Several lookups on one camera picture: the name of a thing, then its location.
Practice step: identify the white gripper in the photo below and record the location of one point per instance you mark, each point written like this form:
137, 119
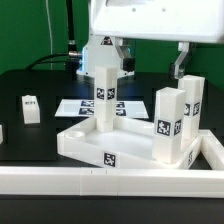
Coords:
200, 21

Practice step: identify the white desk tabletop tray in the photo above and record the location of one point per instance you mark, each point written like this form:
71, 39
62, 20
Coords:
127, 146

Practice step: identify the fiducial marker sheet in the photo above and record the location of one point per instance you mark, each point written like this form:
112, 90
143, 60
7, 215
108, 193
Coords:
85, 108

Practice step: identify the black vertical pole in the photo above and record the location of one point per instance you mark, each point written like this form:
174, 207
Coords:
70, 64

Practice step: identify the white block left edge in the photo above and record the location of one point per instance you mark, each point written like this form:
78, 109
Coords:
1, 134

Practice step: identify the white fixture wall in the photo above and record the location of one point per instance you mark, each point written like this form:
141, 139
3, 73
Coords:
16, 180

